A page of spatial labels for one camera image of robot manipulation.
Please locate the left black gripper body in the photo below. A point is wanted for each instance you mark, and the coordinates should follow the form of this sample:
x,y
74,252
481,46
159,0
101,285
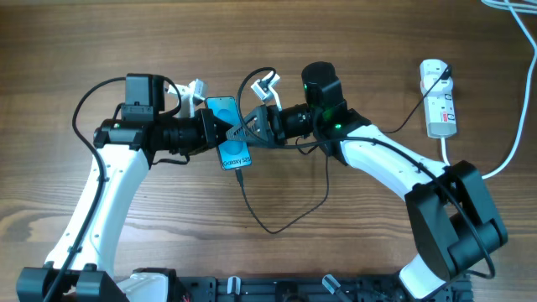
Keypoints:
x,y
188,135

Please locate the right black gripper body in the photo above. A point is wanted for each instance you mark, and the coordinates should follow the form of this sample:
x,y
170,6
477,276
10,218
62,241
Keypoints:
x,y
294,121

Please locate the turquoise screen Galaxy smartphone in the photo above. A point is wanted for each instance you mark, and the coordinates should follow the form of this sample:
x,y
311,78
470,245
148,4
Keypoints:
x,y
232,154

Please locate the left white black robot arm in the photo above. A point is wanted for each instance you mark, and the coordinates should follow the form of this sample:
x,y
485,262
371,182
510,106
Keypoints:
x,y
80,266

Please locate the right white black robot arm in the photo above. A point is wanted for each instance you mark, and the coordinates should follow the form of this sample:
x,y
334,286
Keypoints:
x,y
455,224

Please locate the white power strip socket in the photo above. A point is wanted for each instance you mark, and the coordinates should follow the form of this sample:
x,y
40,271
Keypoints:
x,y
436,85

